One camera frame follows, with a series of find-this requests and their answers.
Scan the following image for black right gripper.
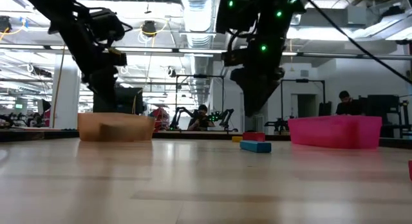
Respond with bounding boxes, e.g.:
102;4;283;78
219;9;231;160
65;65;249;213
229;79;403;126
221;0;306;118

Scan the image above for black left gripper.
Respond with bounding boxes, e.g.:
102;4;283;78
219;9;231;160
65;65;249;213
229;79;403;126
47;10;129;115

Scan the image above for orange plastic bin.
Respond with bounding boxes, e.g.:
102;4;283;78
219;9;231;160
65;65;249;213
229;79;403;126
77;113;156;143

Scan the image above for blue wooden block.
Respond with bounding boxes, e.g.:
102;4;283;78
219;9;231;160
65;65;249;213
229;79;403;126
239;140;272;154

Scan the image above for red plastic bin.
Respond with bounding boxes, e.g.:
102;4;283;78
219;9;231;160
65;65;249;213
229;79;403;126
288;115;383;150

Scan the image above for black monitor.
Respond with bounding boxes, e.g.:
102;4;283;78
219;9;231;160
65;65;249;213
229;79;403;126
93;87;144;115

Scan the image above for white radiator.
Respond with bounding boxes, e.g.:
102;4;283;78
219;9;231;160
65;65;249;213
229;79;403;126
254;115;267;135

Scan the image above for red background machine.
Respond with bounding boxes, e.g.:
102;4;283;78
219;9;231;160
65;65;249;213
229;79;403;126
150;107;171;132

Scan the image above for person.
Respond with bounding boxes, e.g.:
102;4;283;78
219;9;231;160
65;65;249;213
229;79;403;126
334;90;366;117
187;104;216;131

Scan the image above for black ceiling device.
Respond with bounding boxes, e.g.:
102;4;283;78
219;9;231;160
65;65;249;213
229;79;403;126
0;16;12;33

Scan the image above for black equipment rack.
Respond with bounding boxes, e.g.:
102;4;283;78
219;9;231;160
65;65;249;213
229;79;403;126
357;94;412;138

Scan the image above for black gantry frame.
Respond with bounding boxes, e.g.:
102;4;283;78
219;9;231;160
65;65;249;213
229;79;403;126
280;78;326;118
175;74;225;131

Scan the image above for long yellow cable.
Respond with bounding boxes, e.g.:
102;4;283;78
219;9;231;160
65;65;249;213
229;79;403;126
51;45;67;128

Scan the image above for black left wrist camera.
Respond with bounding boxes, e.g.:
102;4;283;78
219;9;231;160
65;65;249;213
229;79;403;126
89;6;133;42

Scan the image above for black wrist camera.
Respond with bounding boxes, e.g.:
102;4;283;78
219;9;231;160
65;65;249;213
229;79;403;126
215;0;259;35
89;6;133;42

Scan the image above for black hanging cable reel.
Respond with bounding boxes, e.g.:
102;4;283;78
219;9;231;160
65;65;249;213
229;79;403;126
140;20;158;37

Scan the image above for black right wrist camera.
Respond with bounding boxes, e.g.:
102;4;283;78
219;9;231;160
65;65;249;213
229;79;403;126
215;0;259;35

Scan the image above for grey rectangular air duct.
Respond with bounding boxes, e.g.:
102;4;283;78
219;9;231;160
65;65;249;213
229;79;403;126
286;0;323;51

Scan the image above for silver round ventilation duct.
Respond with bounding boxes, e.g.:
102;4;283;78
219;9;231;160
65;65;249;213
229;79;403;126
179;0;216;96

